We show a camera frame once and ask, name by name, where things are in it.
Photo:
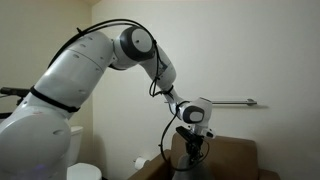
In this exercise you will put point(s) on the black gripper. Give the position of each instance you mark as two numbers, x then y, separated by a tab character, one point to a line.
194	146

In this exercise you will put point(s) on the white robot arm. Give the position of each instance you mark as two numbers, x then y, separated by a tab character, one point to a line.
66	86

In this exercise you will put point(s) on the metal towel bar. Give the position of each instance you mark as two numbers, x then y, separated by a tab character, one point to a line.
236	102

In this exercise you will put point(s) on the tan armchair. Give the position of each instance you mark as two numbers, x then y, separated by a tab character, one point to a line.
233	156

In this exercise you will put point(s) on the white toilet paper roll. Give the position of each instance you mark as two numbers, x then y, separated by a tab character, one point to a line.
140	163

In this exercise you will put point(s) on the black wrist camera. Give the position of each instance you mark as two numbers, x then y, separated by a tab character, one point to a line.
188	132

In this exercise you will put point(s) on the black camera on tripod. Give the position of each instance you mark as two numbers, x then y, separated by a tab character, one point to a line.
13	90

